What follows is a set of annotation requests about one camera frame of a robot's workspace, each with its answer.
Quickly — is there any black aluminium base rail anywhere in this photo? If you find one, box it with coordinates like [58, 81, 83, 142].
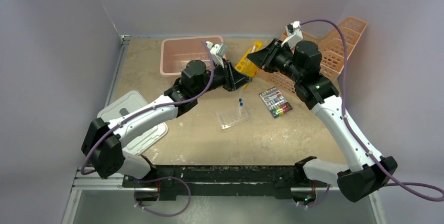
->
[72, 156, 334, 203]

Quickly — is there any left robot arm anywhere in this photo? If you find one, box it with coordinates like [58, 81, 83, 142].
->
[81, 60, 252, 187]

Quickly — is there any pink plastic desk organizer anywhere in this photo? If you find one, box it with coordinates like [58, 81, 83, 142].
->
[256, 16, 368, 96]

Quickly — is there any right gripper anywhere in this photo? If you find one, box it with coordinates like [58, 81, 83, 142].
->
[248, 39, 304, 83]

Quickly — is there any pink plastic bin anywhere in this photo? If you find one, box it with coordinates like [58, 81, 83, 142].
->
[160, 36, 224, 77]

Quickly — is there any clear well plate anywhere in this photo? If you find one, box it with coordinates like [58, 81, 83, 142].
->
[216, 106, 249, 130]

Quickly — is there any white bin lid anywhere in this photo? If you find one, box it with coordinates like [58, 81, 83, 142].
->
[97, 90, 168, 155]

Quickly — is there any marker pen pack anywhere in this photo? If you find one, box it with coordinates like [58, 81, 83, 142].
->
[259, 86, 293, 118]

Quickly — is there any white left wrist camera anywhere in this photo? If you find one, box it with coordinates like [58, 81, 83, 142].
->
[205, 41, 228, 68]

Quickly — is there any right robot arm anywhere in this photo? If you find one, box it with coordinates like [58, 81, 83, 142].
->
[247, 39, 397, 203]

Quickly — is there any yellow test tube rack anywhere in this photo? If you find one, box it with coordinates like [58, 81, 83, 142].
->
[235, 41, 263, 78]

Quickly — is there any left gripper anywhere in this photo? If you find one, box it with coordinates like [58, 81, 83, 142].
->
[194, 58, 251, 97]

